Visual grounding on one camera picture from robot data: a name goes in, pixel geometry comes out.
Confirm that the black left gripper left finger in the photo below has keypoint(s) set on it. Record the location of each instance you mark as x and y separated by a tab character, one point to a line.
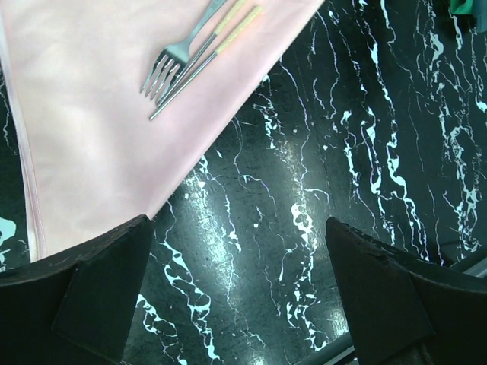
76	307

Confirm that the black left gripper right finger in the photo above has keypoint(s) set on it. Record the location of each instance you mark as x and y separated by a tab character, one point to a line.
401	309

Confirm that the pink satin napkin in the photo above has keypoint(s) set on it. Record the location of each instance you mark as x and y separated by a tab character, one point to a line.
92	157

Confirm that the silver fork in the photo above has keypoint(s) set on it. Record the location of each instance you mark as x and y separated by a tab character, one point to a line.
174	60

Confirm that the green mat under cloths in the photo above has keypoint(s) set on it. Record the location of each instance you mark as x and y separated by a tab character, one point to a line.
468	7

